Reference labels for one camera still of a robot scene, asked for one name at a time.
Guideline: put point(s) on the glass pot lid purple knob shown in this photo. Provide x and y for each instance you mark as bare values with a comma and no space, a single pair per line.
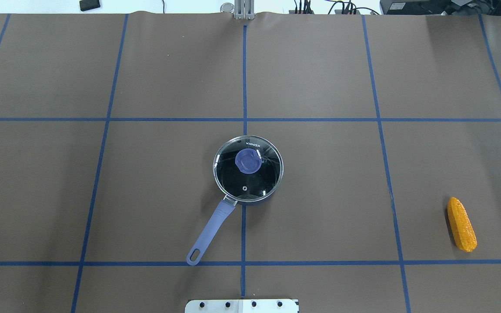
248,169

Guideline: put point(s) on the yellow plastic corn cob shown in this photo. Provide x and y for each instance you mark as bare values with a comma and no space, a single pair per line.
461,228

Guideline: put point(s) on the brown paper table mat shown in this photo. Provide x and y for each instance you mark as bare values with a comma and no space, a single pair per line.
352,163

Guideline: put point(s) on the small black box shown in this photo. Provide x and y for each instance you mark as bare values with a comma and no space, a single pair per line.
86,5

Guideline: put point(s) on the dark blue saucepan purple handle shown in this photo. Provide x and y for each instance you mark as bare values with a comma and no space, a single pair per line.
224,208

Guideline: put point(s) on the aluminium frame post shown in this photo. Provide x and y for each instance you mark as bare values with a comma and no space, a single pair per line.
244,9

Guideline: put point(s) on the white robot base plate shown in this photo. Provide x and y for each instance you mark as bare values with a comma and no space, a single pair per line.
243,306

